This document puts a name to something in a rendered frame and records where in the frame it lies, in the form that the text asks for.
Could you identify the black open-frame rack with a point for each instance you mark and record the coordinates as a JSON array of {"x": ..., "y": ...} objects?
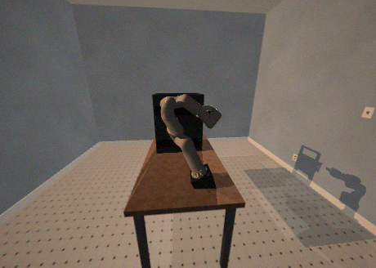
[{"x": 192, "y": 125}]

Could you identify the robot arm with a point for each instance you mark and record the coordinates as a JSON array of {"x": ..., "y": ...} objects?
[{"x": 210, "y": 118}]

